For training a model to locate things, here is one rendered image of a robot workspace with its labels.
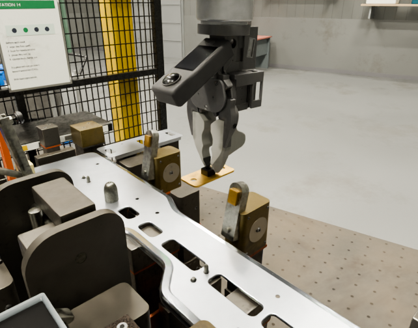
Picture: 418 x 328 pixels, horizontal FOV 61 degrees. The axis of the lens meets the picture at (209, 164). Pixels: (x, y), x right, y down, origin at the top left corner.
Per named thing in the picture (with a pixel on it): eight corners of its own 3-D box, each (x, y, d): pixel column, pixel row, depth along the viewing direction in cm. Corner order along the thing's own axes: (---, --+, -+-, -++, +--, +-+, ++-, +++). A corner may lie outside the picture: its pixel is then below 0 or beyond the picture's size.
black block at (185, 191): (209, 272, 106) (209, 185, 93) (183, 288, 100) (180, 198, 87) (198, 263, 109) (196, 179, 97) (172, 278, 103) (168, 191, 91)
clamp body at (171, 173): (192, 245, 117) (190, 148, 103) (163, 261, 110) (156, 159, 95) (180, 236, 122) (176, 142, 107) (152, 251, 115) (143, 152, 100)
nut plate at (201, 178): (219, 163, 59) (219, 157, 58) (236, 171, 56) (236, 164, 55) (179, 179, 53) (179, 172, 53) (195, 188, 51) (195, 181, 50)
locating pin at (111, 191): (122, 205, 86) (118, 181, 83) (109, 210, 84) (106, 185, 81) (115, 200, 88) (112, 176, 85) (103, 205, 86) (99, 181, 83)
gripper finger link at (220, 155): (250, 169, 55) (252, 111, 52) (224, 179, 52) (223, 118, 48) (236, 164, 57) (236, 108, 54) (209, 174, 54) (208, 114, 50)
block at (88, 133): (114, 217, 132) (103, 125, 117) (95, 224, 127) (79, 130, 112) (105, 208, 138) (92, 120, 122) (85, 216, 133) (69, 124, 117)
